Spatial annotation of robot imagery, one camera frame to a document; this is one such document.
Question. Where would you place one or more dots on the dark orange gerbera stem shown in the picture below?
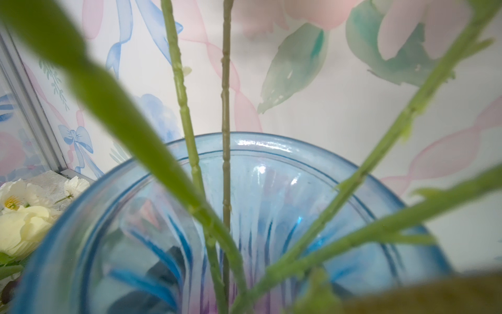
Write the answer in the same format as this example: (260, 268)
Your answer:
(225, 95)

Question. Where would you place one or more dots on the blue purple glass vase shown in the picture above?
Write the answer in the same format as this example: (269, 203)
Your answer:
(128, 246)

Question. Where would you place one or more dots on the orange poppy stem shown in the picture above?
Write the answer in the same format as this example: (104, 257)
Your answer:
(293, 262)

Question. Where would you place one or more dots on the cream yellow rose stem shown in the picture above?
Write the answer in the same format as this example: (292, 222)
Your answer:
(22, 231)

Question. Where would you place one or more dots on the left corner aluminium post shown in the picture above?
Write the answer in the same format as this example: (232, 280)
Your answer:
(29, 103)

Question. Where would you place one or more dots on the pink carnation stem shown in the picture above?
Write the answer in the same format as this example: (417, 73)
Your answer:
(184, 117)

